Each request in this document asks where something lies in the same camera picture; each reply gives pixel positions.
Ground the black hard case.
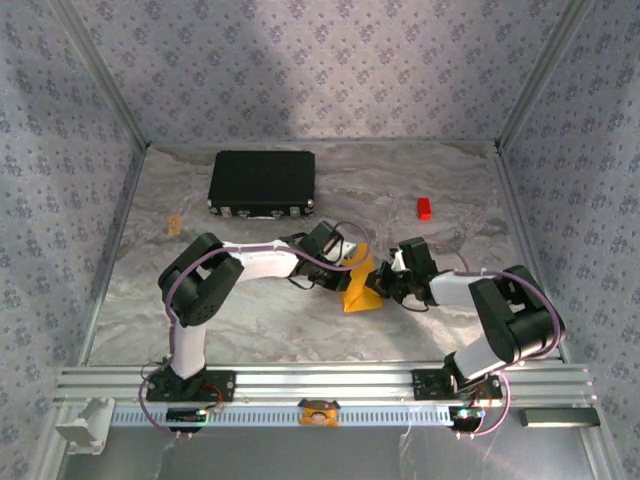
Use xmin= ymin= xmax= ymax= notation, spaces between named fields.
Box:
xmin=207 ymin=149 xmax=317 ymax=220

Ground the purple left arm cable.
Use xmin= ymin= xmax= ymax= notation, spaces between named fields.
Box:
xmin=137 ymin=220 xmax=372 ymax=444

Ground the aluminium corner post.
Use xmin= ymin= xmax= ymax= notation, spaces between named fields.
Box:
xmin=52 ymin=0 xmax=151 ymax=151
xmin=495 ymin=0 xmax=597 ymax=151

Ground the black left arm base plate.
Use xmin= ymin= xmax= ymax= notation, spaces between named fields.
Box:
xmin=145 ymin=369 xmax=237 ymax=404

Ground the slotted grey cable duct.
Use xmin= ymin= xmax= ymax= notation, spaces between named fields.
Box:
xmin=109 ymin=404 xmax=461 ymax=429

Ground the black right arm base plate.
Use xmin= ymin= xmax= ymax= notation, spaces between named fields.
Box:
xmin=412 ymin=368 xmax=504 ymax=401

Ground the yellow paper sheet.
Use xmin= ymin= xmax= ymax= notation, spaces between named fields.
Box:
xmin=341 ymin=242 xmax=387 ymax=315

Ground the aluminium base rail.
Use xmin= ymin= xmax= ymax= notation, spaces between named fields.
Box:
xmin=52 ymin=363 xmax=599 ymax=407

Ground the white plastic bracket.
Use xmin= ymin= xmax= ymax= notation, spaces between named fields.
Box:
xmin=53 ymin=397 xmax=115 ymax=456

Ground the small black controller board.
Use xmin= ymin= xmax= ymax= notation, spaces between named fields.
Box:
xmin=166 ymin=407 xmax=207 ymax=426
xmin=448 ymin=405 xmax=486 ymax=430

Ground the aluminium side rail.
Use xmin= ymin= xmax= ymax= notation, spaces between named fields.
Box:
xmin=74 ymin=147 xmax=151 ymax=369
xmin=494 ymin=147 xmax=569 ymax=364

